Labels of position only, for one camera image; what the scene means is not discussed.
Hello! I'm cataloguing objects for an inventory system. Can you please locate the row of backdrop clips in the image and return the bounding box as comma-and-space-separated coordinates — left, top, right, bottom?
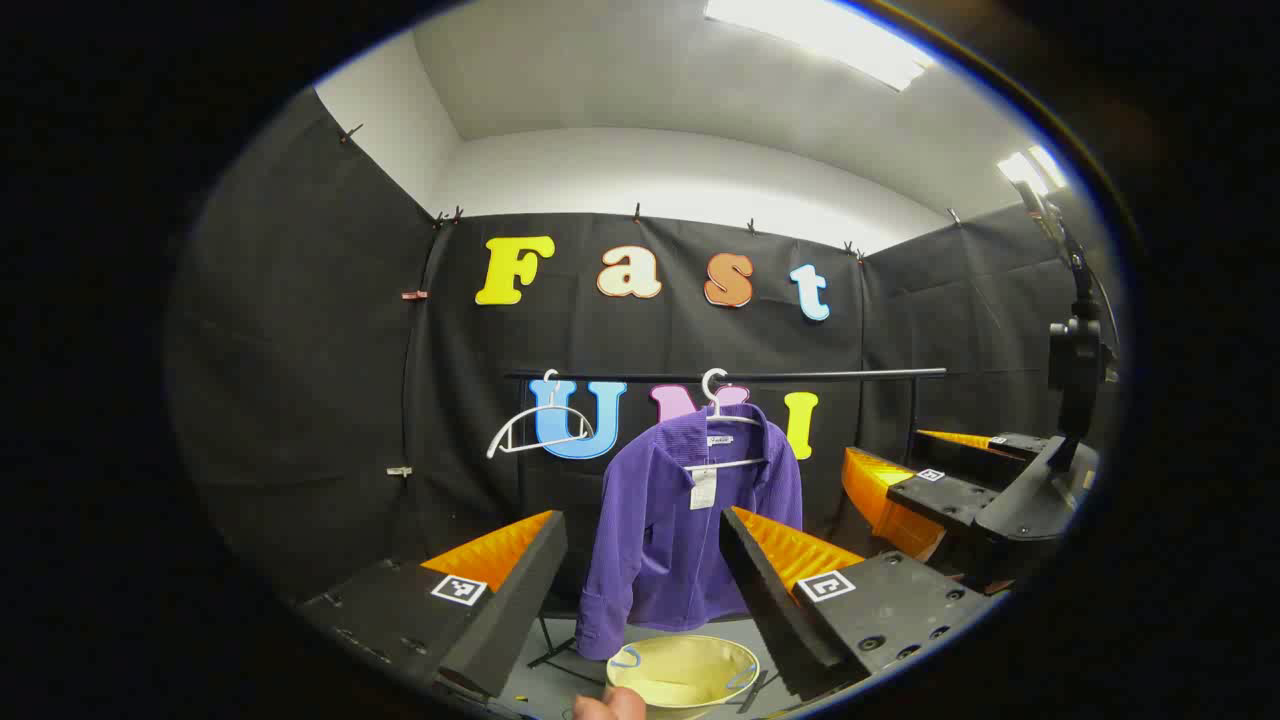
338, 122, 963, 263

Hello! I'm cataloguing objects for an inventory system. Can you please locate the purple jacket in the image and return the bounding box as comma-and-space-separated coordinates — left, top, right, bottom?
575, 403, 804, 661

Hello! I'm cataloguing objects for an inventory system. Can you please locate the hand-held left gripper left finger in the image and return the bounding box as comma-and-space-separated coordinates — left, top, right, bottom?
298, 510, 569, 701

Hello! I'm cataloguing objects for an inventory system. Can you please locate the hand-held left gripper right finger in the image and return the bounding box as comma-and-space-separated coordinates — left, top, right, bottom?
720, 505, 1001, 701

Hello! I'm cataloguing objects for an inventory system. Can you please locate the beige laundry hamper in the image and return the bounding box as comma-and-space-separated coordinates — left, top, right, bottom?
605, 634, 761, 713

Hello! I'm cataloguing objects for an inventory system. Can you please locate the white plastic hanger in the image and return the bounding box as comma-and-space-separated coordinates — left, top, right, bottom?
487, 370, 596, 461
683, 368, 769, 473

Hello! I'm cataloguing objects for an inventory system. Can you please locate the black clothes rack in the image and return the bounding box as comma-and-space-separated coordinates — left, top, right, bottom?
505, 366, 948, 713

